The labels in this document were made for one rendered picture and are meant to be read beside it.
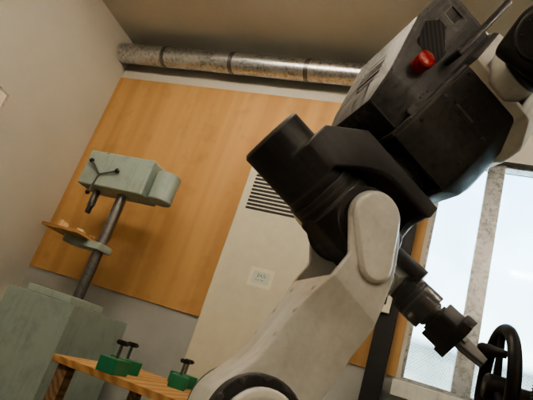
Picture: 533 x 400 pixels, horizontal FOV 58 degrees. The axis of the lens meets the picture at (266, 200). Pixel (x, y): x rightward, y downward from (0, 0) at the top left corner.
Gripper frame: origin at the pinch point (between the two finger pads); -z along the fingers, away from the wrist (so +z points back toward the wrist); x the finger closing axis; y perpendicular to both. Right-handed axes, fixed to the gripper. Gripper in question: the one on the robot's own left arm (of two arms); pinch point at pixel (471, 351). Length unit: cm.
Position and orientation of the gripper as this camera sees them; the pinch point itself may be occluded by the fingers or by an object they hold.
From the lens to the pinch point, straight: 112.6
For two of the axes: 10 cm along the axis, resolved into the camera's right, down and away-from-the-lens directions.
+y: 7.1, -3.4, 6.2
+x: 2.6, -6.8, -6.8
